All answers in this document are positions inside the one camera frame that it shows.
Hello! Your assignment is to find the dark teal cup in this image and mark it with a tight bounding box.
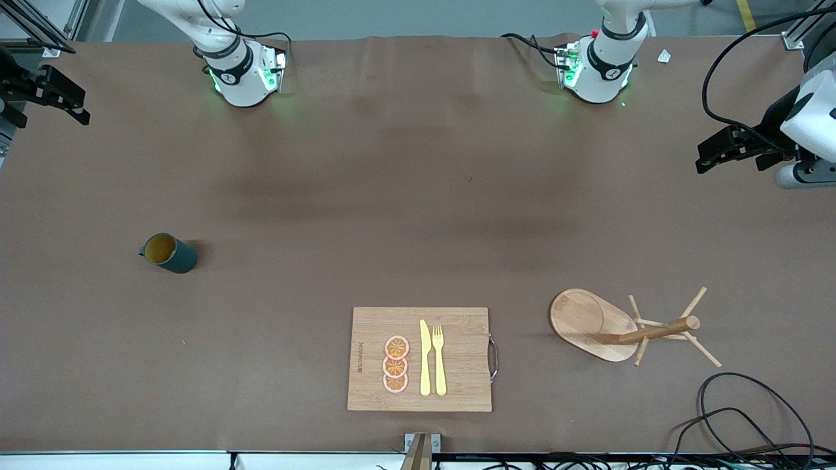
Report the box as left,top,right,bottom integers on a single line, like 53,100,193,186
138,232,199,275

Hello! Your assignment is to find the wooden mug tree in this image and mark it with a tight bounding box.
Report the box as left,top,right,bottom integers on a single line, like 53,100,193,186
549,286,723,368

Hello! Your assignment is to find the brown table cover mat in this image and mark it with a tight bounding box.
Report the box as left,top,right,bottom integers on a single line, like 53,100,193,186
0,33,836,454

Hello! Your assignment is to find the bamboo cutting board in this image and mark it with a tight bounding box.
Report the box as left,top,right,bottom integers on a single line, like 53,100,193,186
347,307,500,413

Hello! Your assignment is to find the yellow plastic fork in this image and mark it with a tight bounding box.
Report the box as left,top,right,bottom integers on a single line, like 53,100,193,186
432,324,448,397

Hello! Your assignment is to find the yellow plastic knife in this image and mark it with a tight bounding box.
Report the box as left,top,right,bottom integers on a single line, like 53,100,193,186
419,319,432,397

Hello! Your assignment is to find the aluminium frame strut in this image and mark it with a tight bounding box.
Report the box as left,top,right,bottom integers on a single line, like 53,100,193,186
782,0,836,52
0,0,89,58

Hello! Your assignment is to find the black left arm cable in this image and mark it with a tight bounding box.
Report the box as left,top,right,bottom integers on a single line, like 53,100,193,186
703,7,836,154

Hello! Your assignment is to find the black looping cable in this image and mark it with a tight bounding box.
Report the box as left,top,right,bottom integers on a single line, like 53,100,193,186
698,372,817,470
666,408,791,470

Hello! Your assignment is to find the aluminium camera post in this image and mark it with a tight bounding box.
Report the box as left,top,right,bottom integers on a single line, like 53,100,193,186
404,433,442,470

